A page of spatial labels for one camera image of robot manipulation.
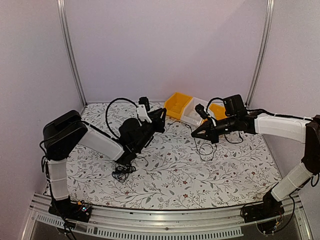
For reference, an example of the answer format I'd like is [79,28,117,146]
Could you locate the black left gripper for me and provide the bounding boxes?
[135,108,167,153]

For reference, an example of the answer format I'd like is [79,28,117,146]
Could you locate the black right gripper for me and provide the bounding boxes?
[192,115,238,144]

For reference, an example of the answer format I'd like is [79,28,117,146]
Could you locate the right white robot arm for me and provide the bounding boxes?
[191,110,320,218]

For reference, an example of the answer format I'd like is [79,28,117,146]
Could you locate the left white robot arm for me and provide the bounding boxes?
[43,105,167,217]

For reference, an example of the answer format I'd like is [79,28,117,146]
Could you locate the left yellow plastic bin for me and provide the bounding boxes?
[164,92,193,120]

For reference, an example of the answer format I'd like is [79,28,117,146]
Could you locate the yellow plastic bin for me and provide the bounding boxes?
[164,92,193,120]
[204,103,227,124]

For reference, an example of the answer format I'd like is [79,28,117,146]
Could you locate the right yellow plastic bin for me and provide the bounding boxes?
[204,103,227,124]

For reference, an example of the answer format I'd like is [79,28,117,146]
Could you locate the white translucent plastic bin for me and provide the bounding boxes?
[180,97,208,126]

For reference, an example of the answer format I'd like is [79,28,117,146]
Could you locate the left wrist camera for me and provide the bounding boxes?
[136,96,152,124]

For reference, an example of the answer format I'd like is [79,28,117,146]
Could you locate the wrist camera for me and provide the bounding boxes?
[195,103,217,127]
[136,96,152,124]

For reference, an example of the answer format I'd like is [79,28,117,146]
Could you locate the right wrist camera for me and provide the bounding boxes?
[195,103,217,127]

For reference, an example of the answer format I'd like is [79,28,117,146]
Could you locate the right arm black hose cable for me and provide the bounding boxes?
[206,96,227,113]

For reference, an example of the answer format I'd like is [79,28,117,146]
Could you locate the arm black hose cable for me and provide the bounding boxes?
[104,97,138,141]
[206,96,227,113]

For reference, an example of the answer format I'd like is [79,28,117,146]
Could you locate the left arm black hose cable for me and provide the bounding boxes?
[104,97,138,141]

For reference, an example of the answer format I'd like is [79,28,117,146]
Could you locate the tangled black cable pile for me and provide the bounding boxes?
[111,162,137,183]

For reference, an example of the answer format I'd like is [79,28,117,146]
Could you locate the right aluminium frame post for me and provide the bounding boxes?
[245,0,275,107]

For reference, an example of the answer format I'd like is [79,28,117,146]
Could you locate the aluminium frame post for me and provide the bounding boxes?
[56,0,87,107]
[245,0,275,107]

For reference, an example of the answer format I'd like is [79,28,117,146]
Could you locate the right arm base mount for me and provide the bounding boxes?
[240,192,285,235]

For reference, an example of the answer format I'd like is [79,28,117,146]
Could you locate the aluminium front rail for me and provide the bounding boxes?
[21,193,313,240]

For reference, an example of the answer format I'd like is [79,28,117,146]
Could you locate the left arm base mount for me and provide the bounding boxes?
[48,199,92,223]

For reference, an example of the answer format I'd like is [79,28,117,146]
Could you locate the left aluminium frame post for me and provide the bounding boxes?
[56,0,87,107]

